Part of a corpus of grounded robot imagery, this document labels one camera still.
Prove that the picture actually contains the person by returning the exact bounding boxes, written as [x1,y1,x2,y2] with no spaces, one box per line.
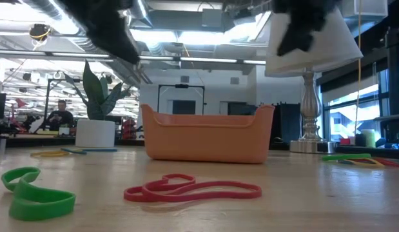
[45,99,75,131]

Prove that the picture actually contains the black tubular rig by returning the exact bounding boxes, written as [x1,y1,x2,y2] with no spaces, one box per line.
[43,77,83,131]

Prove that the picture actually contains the orange plastic bin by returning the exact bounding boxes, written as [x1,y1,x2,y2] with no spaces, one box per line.
[140,102,276,164]

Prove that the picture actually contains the grey ceiling box unit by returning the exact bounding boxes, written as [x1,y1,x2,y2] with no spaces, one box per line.
[201,8,224,28]

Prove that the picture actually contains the white shade table lamp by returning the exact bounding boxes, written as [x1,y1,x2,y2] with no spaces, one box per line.
[265,0,364,154]

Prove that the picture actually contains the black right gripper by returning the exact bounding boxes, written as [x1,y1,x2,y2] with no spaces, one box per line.
[272,0,340,57]

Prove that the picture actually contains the green roll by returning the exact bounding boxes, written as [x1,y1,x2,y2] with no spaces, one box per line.
[361,129,376,148]

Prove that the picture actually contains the black side desk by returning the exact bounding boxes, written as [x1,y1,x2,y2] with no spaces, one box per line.
[373,114,399,123]

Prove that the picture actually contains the rubber bands at right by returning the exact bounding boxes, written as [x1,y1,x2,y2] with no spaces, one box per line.
[371,157,399,168]

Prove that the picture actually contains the snake plant in white pot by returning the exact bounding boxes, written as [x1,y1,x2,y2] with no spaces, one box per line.
[64,59,132,148]

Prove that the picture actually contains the silver ceiling duct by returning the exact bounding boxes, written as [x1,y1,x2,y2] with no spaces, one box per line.
[134,0,154,28]

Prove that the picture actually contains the black stand pole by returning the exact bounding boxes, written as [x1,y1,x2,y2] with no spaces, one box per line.
[384,27,399,142]

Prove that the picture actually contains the black metal frame stand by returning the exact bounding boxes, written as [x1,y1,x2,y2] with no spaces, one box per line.
[157,83,206,115]

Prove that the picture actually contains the black cabinet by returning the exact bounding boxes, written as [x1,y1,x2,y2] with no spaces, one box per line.
[275,102,304,144]

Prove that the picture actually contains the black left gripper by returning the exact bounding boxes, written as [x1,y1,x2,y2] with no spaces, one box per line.
[57,0,141,64]

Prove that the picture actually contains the red rubber band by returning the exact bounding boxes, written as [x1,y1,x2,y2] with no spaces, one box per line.
[142,180,263,203]
[123,173,197,203]

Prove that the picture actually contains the dark screen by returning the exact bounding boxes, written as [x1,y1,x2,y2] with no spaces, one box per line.
[172,99,197,115]

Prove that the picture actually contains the wide green rubber band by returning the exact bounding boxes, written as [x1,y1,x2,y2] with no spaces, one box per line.
[1,166,77,222]

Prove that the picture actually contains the black yellow ceiling reel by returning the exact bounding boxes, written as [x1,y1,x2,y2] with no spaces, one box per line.
[28,23,52,42]

